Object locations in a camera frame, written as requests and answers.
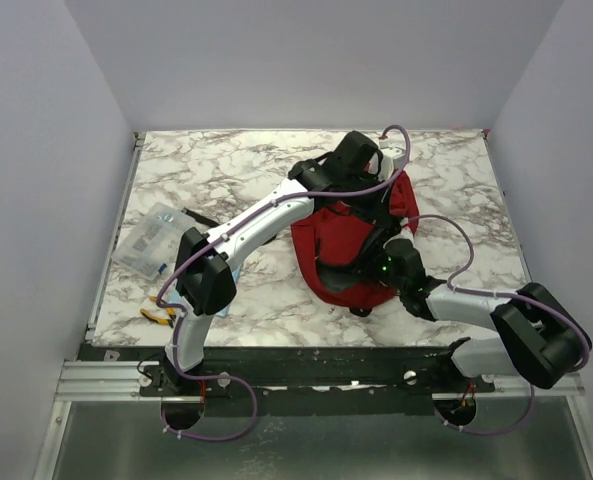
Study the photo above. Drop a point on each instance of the red backpack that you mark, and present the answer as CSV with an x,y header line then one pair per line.
x,y
332,261

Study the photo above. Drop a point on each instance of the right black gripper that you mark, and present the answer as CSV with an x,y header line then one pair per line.
x,y
382,251

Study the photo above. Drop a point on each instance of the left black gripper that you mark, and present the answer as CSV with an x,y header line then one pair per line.
x,y
378,211

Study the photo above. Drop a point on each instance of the clear plastic organizer box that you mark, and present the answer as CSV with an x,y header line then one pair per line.
x,y
151,245

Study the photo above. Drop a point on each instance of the aluminium mounting rail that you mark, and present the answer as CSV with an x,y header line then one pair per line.
x,y
119,381

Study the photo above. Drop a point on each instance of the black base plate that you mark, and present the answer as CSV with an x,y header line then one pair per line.
x,y
227,377

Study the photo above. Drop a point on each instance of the yellow handled pliers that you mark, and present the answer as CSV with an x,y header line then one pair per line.
x,y
158,315

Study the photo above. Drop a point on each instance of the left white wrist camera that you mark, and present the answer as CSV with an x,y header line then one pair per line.
x,y
394,155

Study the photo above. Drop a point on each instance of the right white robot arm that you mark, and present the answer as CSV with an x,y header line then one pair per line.
x,y
535,338

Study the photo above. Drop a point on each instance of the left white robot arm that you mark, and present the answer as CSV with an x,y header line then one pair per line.
x,y
202,283

